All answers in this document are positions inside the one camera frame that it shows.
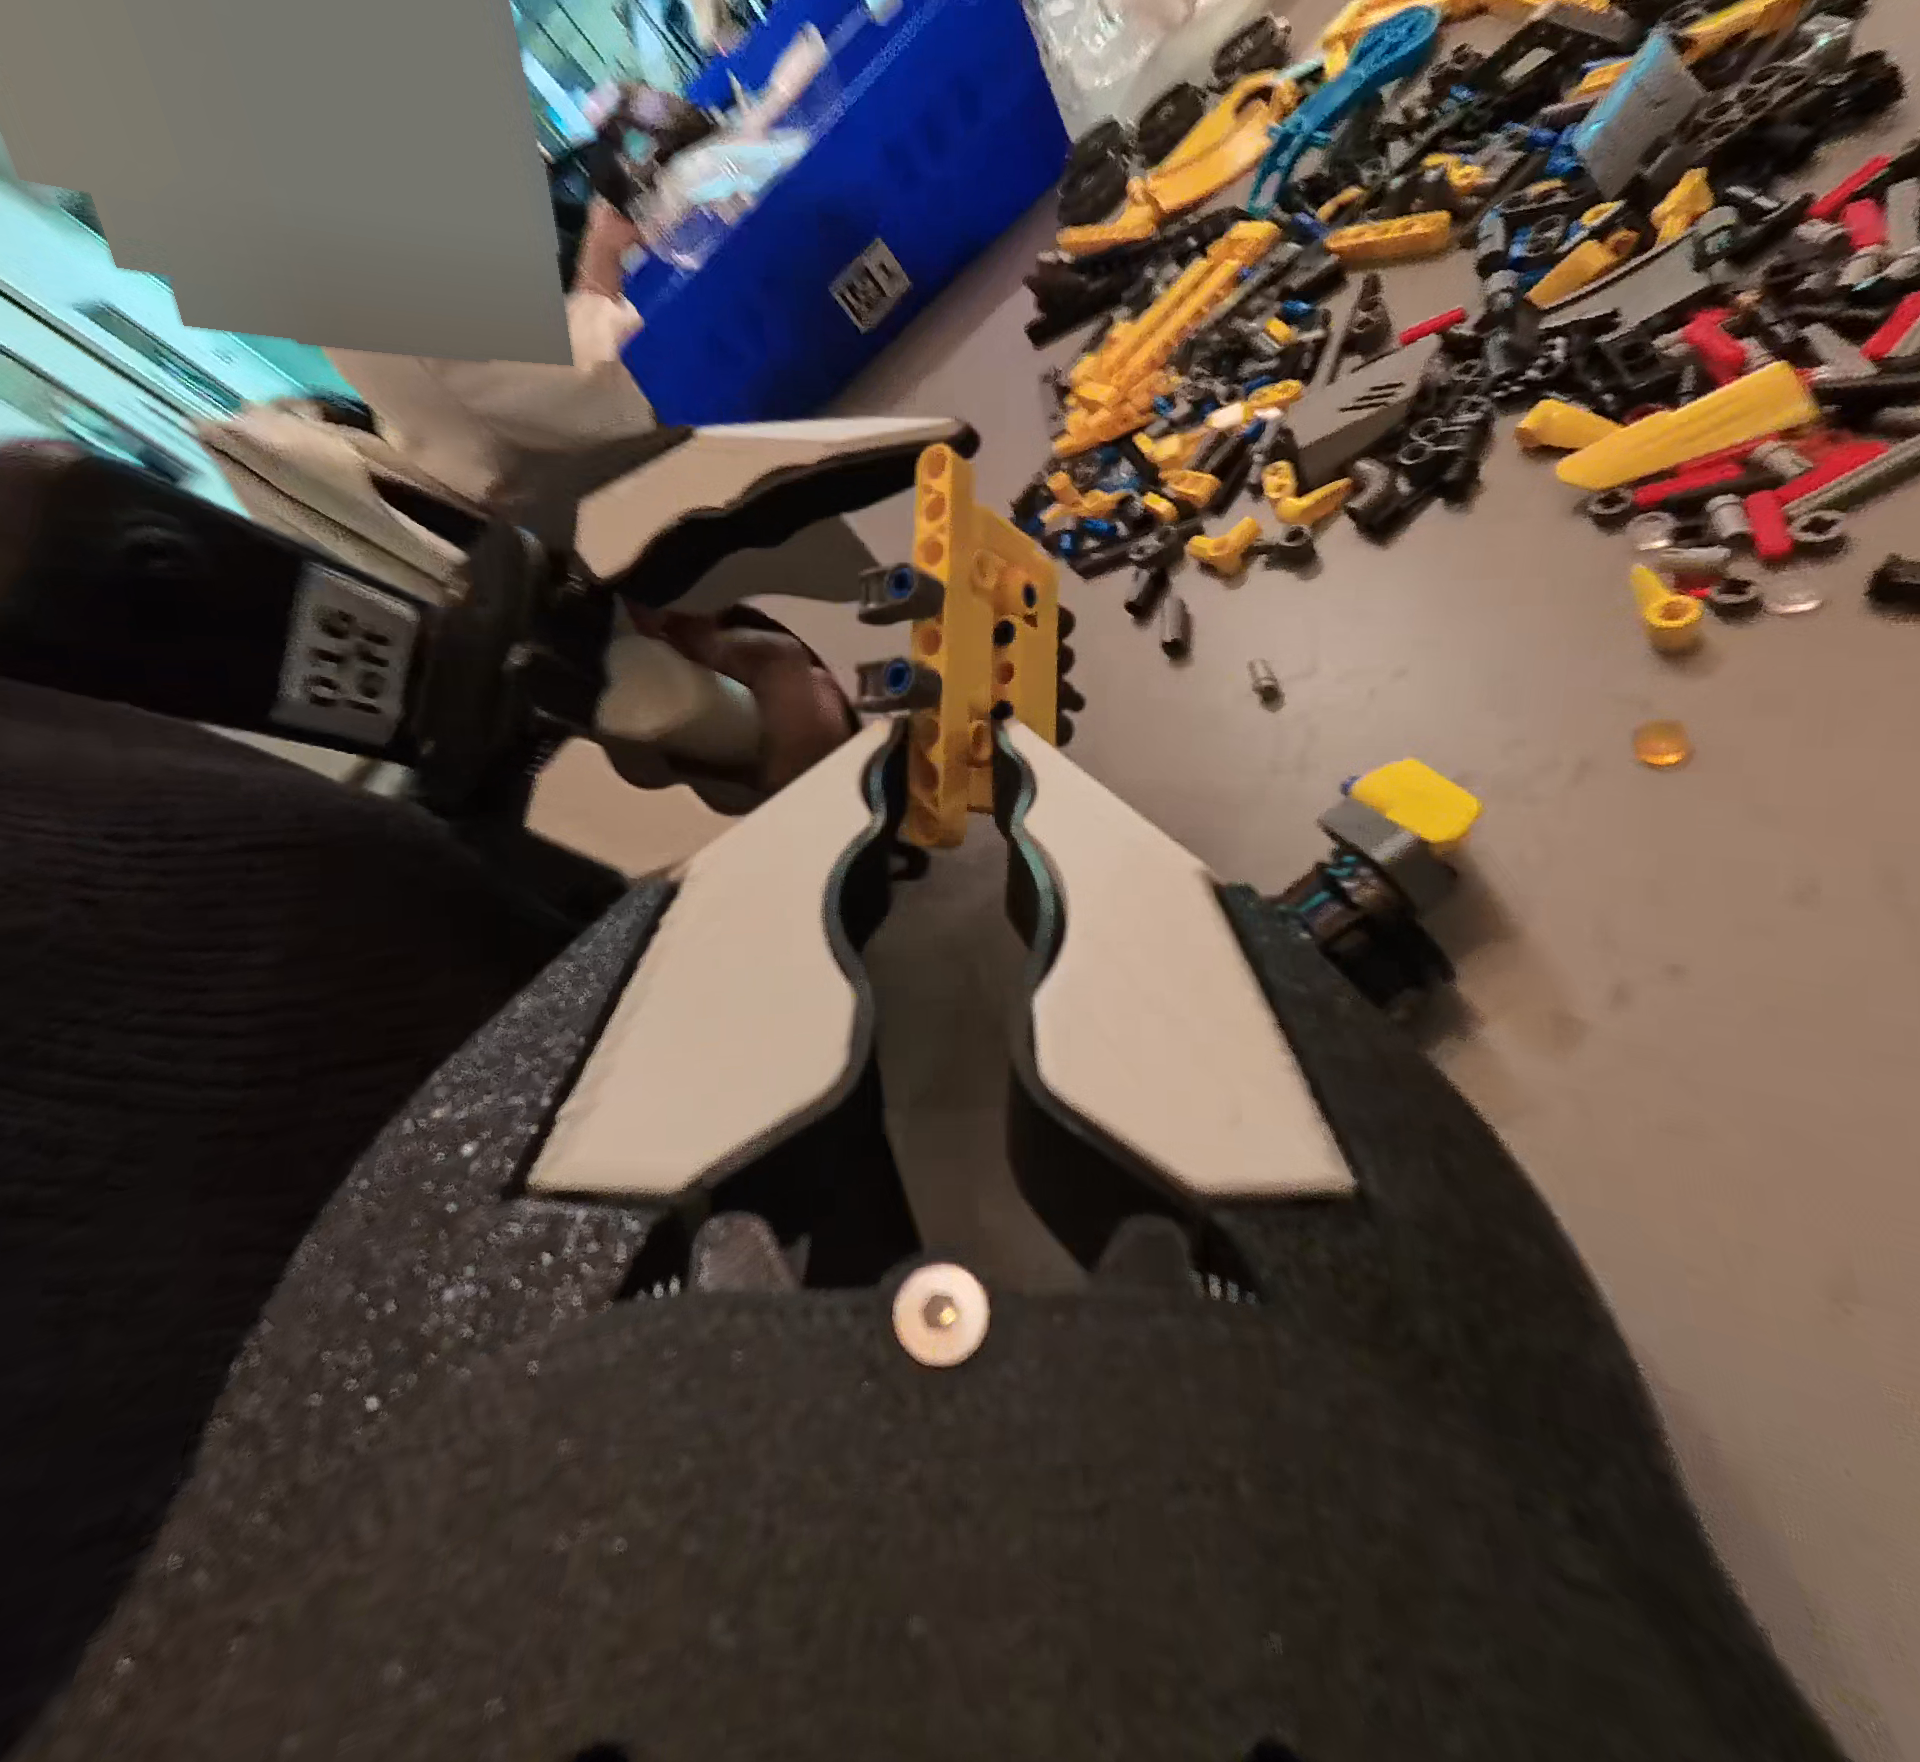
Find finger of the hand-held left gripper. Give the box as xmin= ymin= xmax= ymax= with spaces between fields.
xmin=525 ymin=729 xmax=773 ymax=833
xmin=569 ymin=414 xmax=980 ymax=615

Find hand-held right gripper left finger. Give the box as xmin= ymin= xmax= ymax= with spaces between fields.
xmin=525 ymin=716 xmax=918 ymax=1252

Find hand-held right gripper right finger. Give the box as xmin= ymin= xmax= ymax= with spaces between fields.
xmin=989 ymin=716 xmax=1361 ymax=1261

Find yellow toy brick frame assembly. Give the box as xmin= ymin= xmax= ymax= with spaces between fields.
xmin=857 ymin=442 xmax=1081 ymax=852

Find black wheel assembly yellow panels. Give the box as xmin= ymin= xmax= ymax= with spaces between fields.
xmin=1273 ymin=757 xmax=1480 ymax=1004

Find person's left forearm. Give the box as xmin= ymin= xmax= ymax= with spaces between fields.
xmin=0 ymin=672 xmax=638 ymax=1703

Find person's left hand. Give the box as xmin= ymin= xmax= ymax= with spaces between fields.
xmin=619 ymin=595 xmax=869 ymax=781

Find blue plastic bin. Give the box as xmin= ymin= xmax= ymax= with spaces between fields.
xmin=616 ymin=0 xmax=1072 ymax=429

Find pile of toy brick parts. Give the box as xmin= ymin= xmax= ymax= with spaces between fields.
xmin=1020 ymin=0 xmax=1920 ymax=660

